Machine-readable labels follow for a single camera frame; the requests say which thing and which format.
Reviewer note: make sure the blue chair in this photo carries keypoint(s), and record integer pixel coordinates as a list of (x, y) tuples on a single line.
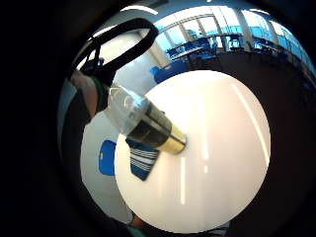
[(169, 71), (107, 158)]

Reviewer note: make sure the row of blue chairs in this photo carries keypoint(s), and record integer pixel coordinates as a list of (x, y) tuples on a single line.
[(197, 46)]

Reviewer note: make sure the the person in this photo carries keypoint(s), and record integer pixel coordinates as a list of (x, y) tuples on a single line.
[(70, 138)]

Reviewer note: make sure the blue white striped cloth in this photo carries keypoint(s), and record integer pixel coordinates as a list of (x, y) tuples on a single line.
[(142, 161)]

